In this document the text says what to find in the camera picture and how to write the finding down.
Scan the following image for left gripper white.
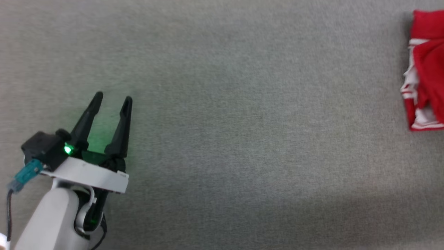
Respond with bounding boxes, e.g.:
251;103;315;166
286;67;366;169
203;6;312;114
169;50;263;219
41;91;133;241

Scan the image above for red and white sports jersey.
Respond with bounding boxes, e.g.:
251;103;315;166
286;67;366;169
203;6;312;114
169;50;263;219
400;9;444;132

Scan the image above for cable with teal plug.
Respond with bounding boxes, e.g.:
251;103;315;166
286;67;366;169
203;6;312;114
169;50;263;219
6;159;44;242

